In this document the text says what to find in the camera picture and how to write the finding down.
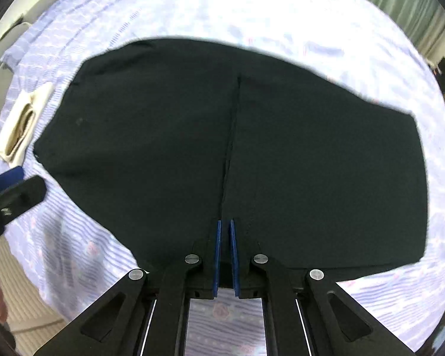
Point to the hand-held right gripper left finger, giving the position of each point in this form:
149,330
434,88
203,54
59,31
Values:
217,252

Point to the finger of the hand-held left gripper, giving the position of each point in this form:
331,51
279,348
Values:
7,178
26,193

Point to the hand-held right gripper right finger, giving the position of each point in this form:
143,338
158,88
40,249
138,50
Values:
233,252

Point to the black pants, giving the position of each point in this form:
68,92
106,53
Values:
152,137

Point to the folded cream cloth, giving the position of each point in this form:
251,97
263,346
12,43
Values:
18,126

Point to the blue striped pillow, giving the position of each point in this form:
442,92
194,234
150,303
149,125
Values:
48,26

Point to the blue striped bed sheet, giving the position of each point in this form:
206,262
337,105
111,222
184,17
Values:
319,18

